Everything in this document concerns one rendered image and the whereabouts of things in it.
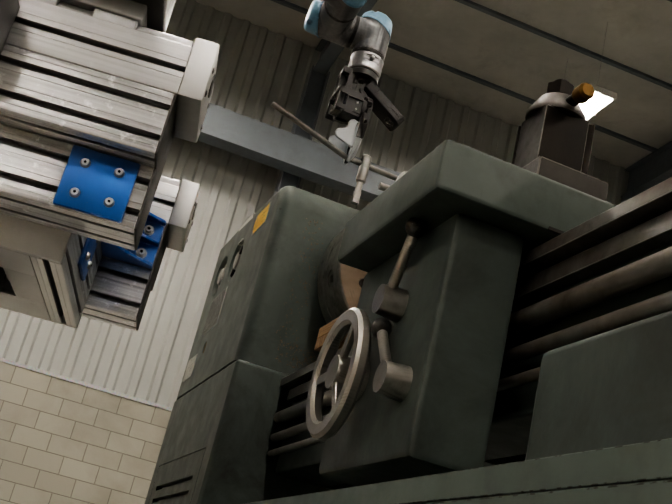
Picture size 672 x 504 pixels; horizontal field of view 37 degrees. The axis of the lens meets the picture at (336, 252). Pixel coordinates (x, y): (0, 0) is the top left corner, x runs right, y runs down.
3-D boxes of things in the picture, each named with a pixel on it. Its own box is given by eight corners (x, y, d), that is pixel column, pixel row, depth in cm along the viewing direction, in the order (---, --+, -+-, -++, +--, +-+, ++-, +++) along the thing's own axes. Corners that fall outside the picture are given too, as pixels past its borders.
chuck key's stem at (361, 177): (357, 207, 216) (369, 160, 220) (360, 203, 214) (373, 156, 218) (347, 203, 216) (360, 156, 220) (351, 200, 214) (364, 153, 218)
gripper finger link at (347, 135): (327, 154, 215) (336, 117, 219) (352, 163, 217) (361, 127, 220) (332, 148, 212) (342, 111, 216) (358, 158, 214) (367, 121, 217)
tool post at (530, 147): (505, 190, 134) (517, 125, 138) (554, 209, 136) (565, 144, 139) (534, 171, 127) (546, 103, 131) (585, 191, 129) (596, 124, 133)
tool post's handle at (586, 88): (560, 107, 132) (562, 92, 132) (575, 114, 132) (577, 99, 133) (579, 93, 128) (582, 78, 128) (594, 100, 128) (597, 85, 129)
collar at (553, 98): (514, 122, 137) (517, 103, 138) (564, 143, 139) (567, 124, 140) (545, 99, 130) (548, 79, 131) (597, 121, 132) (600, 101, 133)
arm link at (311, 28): (321, -18, 219) (368, 1, 221) (307, 8, 229) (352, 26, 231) (312, 12, 216) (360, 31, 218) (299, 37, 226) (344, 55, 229)
